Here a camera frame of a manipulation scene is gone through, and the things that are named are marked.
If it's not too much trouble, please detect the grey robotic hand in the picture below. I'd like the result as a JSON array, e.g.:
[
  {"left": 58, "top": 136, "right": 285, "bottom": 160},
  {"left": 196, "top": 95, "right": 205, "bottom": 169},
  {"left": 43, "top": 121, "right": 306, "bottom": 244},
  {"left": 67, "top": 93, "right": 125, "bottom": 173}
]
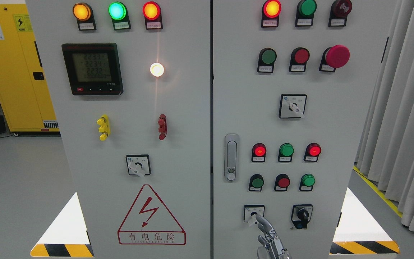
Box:
[{"left": 255, "top": 214, "right": 292, "bottom": 259}]

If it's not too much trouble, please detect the silver door handle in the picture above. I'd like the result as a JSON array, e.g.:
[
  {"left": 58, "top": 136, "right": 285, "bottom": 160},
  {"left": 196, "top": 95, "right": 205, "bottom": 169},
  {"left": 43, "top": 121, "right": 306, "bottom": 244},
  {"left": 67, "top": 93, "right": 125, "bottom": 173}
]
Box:
[{"left": 224, "top": 134, "right": 239, "bottom": 182}]

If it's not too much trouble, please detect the right grey cabinet door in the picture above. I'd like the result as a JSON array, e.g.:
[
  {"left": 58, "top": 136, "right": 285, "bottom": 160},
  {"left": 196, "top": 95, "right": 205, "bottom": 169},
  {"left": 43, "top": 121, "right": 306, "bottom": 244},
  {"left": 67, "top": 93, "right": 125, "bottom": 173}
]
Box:
[{"left": 212, "top": 0, "right": 400, "bottom": 259}]

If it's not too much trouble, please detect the grey cabinet door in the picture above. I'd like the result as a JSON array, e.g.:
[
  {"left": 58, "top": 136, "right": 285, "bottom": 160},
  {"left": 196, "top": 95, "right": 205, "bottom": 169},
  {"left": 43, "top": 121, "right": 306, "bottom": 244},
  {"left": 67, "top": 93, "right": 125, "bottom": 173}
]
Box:
[
  {"left": 212, "top": 0, "right": 400, "bottom": 259},
  {"left": 26, "top": 0, "right": 211, "bottom": 259}
]

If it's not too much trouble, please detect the left grey cabinet door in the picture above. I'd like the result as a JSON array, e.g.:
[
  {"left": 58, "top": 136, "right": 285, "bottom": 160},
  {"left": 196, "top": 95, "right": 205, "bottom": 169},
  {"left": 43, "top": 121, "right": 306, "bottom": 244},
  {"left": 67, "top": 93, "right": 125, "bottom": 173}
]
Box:
[{"left": 26, "top": 0, "right": 211, "bottom": 259}]

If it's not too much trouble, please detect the red push button lower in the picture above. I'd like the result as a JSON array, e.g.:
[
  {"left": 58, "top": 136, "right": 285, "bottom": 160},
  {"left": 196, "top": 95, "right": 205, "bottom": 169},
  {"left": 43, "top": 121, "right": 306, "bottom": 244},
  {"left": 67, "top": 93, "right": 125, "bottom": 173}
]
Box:
[{"left": 274, "top": 174, "right": 291, "bottom": 191}]

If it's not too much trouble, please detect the red push button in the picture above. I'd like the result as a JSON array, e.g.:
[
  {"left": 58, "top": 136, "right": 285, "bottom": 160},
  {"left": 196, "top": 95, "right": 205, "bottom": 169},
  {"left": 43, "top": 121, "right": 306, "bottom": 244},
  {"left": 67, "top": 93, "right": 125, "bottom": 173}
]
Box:
[
  {"left": 274, "top": 174, "right": 291, "bottom": 191},
  {"left": 289, "top": 47, "right": 309, "bottom": 73}
]

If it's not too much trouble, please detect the green push button lower left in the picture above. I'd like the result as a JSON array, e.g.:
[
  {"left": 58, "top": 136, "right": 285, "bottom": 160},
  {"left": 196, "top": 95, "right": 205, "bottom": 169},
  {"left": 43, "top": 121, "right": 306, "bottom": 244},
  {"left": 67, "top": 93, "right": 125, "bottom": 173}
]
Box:
[{"left": 248, "top": 174, "right": 264, "bottom": 192}]

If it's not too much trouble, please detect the green push button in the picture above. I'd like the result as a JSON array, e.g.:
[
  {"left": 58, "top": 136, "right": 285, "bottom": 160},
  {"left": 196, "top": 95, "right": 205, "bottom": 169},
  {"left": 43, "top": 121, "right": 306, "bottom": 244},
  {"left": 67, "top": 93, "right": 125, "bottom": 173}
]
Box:
[
  {"left": 299, "top": 173, "right": 316, "bottom": 191},
  {"left": 257, "top": 47, "right": 277, "bottom": 73},
  {"left": 248, "top": 174, "right": 264, "bottom": 192}
]

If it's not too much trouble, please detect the green push button lower right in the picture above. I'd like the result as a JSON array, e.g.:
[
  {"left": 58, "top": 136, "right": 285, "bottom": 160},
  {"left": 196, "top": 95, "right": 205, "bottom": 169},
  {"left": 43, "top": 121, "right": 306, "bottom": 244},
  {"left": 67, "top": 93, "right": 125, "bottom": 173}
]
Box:
[{"left": 299, "top": 173, "right": 316, "bottom": 191}]

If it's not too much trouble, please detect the green indicator middle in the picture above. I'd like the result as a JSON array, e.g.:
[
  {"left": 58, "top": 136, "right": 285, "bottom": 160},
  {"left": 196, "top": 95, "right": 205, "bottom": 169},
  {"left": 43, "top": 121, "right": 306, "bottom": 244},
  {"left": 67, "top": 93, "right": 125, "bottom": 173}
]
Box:
[{"left": 277, "top": 143, "right": 295, "bottom": 163}]

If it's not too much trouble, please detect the red lit indicator middle left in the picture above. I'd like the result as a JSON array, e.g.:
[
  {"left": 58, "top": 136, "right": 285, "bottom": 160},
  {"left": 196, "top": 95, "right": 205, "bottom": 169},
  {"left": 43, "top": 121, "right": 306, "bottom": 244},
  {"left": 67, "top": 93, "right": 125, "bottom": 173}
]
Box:
[{"left": 251, "top": 143, "right": 267, "bottom": 163}]

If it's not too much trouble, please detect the red lit indicator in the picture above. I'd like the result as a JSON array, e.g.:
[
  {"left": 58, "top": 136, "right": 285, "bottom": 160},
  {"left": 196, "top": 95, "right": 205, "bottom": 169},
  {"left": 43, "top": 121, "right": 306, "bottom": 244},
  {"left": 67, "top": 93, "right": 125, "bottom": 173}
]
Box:
[
  {"left": 261, "top": 0, "right": 281, "bottom": 28},
  {"left": 251, "top": 143, "right": 267, "bottom": 163},
  {"left": 303, "top": 142, "right": 322, "bottom": 162}
]

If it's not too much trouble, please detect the red lit indicator middle right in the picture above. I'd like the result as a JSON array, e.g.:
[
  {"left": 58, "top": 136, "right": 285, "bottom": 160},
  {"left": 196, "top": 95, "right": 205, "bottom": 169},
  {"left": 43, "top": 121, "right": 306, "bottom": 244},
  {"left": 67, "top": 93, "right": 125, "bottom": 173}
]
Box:
[{"left": 303, "top": 142, "right": 322, "bottom": 162}]

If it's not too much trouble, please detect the red electric danger sticker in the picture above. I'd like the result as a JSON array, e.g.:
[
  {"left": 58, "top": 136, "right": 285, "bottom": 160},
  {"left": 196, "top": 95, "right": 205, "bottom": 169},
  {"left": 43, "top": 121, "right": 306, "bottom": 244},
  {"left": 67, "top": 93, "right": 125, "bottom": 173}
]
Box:
[{"left": 117, "top": 184, "right": 186, "bottom": 245}]

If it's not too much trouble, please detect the grey curtain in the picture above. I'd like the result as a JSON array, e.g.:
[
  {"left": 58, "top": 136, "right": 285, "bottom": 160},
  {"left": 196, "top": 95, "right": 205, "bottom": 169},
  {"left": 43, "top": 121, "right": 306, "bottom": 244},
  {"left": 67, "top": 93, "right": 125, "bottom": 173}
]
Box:
[{"left": 356, "top": 0, "right": 414, "bottom": 232}]

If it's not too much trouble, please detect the green push button upper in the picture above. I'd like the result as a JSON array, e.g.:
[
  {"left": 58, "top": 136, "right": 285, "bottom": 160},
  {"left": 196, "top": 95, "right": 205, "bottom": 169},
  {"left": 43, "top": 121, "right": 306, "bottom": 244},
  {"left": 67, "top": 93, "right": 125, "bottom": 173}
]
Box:
[{"left": 257, "top": 47, "right": 277, "bottom": 73}]

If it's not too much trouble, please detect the red push button upper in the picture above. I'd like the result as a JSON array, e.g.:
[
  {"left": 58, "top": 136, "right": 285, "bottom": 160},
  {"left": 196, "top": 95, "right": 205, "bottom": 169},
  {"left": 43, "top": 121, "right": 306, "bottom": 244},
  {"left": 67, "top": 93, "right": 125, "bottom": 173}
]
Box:
[{"left": 289, "top": 47, "right": 309, "bottom": 73}]

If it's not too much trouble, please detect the red emergency stop button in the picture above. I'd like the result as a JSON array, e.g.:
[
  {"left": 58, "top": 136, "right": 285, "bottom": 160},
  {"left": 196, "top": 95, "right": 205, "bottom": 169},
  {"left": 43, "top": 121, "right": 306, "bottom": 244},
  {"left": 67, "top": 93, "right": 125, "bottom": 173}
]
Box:
[{"left": 319, "top": 45, "right": 350, "bottom": 73}]

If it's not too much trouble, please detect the white lit indicator light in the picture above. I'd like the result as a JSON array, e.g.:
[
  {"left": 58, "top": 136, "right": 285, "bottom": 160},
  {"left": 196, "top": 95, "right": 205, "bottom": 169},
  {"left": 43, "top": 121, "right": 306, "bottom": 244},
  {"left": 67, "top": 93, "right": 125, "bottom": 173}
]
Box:
[{"left": 150, "top": 62, "right": 165, "bottom": 77}]

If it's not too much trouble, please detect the red lit indicator top right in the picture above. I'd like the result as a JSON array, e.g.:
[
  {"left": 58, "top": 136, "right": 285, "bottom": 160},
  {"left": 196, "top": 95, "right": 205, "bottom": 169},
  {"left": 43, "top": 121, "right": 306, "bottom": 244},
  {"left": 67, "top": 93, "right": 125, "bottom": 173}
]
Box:
[{"left": 261, "top": 0, "right": 281, "bottom": 28}]

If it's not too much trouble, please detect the green unlit indicator top right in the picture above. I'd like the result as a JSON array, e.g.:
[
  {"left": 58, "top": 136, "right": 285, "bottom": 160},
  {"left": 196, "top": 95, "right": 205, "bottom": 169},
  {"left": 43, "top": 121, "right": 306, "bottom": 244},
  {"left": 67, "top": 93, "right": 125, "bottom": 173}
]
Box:
[{"left": 295, "top": 0, "right": 317, "bottom": 27}]

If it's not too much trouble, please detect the dark red buzzer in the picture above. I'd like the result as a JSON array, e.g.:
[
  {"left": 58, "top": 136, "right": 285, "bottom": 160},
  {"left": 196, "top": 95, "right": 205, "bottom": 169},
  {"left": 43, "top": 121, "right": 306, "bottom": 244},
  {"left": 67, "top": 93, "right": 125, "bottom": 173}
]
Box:
[{"left": 328, "top": 0, "right": 352, "bottom": 27}]

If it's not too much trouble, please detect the black digital power meter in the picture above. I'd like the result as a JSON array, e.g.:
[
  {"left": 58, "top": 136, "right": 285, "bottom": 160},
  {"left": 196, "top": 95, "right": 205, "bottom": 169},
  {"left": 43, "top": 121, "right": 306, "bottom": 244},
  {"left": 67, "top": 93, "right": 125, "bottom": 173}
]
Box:
[{"left": 62, "top": 43, "right": 124, "bottom": 95}]

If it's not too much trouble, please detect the red orange indicator light left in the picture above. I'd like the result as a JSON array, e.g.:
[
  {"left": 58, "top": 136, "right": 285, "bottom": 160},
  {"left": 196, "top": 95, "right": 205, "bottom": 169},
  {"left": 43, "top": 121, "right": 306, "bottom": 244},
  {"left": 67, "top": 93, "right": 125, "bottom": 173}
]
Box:
[{"left": 142, "top": 1, "right": 163, "bottom": 30}]

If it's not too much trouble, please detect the green lit indicator light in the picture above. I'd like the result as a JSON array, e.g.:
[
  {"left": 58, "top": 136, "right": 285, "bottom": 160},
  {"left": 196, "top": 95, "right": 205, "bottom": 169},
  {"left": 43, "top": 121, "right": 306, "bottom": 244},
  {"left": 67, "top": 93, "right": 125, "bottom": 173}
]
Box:
[{"left": 108, "top": 1, "right": 131, "bottom": 31}]

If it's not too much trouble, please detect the amber indicator light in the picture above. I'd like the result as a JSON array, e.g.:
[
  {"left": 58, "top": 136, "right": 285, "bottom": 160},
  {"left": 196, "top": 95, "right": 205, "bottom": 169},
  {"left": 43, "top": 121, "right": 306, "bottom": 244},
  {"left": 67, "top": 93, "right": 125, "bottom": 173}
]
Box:
[{"left": 73, "top": 2, "right": 96, "bottom": 31}]

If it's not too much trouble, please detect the yellow safety cabinet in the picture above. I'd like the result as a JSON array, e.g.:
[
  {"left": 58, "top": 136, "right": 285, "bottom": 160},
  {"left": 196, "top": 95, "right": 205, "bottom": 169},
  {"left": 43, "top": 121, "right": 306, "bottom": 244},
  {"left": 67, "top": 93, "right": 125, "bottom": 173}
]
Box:
[{"left": 0, "top": 4, "right": 59, "bottom": 133}]

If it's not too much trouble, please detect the lower white rotary switch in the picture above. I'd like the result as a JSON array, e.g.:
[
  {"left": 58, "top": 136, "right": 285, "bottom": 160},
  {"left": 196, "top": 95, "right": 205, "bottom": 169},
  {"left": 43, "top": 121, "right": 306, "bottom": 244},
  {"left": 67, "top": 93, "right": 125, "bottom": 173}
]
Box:
[{"left": 244, "top": 204, "right": 265, "bottom": 226}]

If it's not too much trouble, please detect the black key selector switch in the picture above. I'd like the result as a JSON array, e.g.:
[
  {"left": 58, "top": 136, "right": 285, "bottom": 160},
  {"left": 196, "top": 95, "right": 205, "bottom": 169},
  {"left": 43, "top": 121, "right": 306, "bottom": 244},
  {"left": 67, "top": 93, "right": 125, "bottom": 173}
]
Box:
[{"left": 291, "top": 204, "right": 313, "bottom": 230}]

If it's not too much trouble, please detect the upper right rotary switch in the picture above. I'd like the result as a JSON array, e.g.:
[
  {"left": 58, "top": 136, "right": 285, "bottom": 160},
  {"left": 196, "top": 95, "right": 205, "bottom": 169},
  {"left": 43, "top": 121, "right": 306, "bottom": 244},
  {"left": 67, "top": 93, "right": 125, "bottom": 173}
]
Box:
[{"left": 278, "top": 94, "right": 307, "bottom": 119}]

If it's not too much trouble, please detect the left rotary selector switch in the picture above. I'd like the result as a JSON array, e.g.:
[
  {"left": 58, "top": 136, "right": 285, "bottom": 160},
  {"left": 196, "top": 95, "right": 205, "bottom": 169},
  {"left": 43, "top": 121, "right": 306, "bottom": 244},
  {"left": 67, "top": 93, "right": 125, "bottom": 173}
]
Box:
[{"left": 125, "top": 154, "right": 151, "bottom": 177}]

